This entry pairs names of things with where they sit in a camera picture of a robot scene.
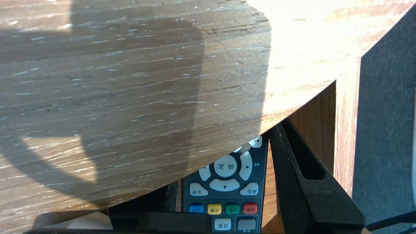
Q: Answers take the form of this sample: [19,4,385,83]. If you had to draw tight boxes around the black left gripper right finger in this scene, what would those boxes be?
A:
[269,118,366,234]

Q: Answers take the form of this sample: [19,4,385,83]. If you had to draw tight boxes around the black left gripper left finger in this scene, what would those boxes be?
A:
[109,182,178,216]

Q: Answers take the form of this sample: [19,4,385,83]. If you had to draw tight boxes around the black TV remote control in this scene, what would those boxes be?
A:
[181,136,269,234]

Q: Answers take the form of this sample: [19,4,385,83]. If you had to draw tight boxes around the round wooden bedside table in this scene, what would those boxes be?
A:
[0,0,416,229]

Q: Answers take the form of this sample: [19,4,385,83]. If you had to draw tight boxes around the grey fabric bed frame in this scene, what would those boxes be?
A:
[353,5,416,234]

